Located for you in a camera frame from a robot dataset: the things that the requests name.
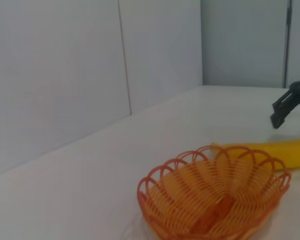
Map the orange plastic wire basket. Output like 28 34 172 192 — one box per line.
136 144 292 240

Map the yellow banana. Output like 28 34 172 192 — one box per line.
209 137 300 173

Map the black vertical rail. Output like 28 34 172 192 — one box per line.
281 0 292 89

